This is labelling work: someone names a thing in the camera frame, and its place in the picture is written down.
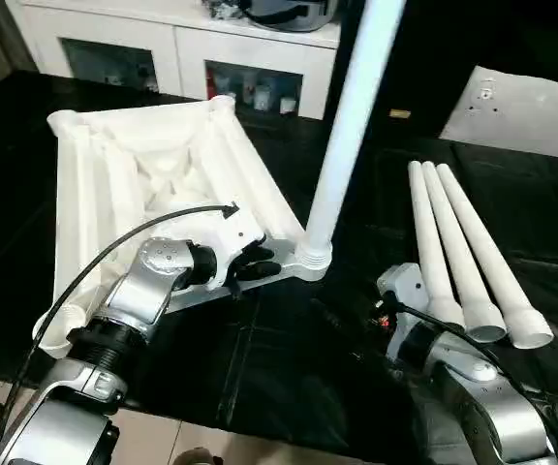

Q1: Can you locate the white plastic table leg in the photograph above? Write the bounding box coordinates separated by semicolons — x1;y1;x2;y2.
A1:
408;161;467;331
436;163;555;351
303;0;408;268
421;162;509;344

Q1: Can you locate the white plastic table top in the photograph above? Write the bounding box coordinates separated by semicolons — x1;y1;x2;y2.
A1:
32;95;334;358

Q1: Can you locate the black work mat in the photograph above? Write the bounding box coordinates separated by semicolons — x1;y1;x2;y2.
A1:
0;70;558;465

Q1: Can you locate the dark grey robot body part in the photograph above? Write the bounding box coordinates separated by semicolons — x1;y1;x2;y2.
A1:
175;448;224;465

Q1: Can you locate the white cabinet with glass doors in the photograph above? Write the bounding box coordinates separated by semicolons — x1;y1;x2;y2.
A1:
8;0;343;120

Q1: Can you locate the white plastic bag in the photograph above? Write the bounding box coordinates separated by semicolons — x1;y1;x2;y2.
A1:
439;66;558;163

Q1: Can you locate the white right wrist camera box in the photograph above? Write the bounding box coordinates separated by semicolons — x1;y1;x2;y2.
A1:
376;263;428;323

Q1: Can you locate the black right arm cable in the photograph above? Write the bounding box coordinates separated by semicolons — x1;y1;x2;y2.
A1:
386;302;558;447

